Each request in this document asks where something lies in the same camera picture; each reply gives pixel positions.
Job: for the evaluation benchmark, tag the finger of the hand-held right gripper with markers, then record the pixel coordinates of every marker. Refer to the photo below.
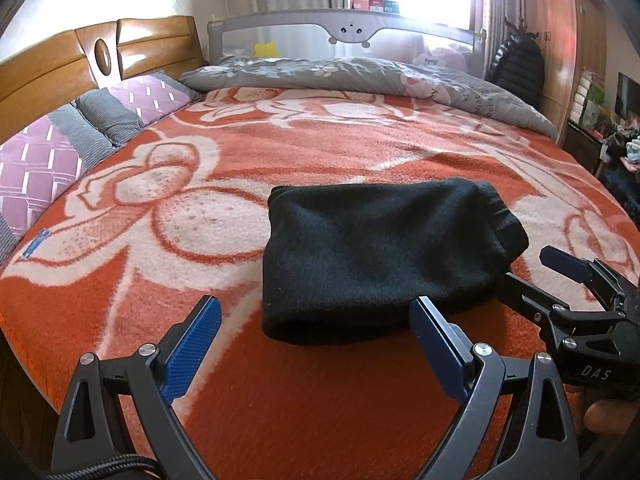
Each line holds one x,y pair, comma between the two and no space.
525,295
565,262

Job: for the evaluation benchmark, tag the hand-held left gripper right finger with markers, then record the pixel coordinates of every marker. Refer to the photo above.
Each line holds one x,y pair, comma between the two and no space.
440,345

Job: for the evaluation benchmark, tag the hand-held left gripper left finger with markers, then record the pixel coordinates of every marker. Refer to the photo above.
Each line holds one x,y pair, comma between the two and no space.
192,345

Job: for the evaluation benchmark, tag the black pants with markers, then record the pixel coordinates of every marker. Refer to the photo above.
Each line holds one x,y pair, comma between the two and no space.
375,260

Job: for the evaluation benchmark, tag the person's right hand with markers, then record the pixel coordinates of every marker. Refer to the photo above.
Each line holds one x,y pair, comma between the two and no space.
605,417

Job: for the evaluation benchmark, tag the pile of clothes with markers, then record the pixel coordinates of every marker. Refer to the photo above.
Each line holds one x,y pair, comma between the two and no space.
622,155

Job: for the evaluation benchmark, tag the stack of white packs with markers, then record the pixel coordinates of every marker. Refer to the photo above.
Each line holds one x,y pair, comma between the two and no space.
590,100

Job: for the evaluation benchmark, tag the black flat screen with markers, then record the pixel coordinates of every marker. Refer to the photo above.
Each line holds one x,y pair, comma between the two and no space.
629,95

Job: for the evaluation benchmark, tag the black puffer jacket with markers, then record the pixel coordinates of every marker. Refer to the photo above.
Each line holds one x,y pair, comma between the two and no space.
520,70

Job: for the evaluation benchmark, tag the wooden wardrobe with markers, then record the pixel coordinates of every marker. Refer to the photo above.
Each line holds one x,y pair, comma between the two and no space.
555,35

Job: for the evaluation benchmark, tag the orange floral blanket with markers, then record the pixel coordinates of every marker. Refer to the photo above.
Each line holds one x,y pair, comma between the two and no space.
300,135

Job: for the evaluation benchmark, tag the dark wooden coat rack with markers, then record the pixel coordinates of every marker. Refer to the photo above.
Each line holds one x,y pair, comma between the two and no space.
521,27

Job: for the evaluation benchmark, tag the purple grey quilted pillow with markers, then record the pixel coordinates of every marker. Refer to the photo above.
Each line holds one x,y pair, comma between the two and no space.
145,97
40,160

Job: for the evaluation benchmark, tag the pink plush toy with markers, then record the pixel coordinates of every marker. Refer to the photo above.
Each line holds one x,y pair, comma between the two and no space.
442,55

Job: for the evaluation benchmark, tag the beige patterned curtain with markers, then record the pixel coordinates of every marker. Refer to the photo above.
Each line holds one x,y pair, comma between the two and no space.
505,5

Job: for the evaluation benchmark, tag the grey printed quilt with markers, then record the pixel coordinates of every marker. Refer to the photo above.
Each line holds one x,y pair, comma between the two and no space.
350,72

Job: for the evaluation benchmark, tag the wooden headboard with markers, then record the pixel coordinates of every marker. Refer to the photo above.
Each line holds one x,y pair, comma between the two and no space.
150,45

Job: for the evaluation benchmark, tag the yellow star toy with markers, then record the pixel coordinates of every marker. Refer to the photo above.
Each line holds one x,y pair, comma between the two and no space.
266,50

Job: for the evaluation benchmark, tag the grey bed guard rail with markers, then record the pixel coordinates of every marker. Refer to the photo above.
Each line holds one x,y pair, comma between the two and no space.
300,22

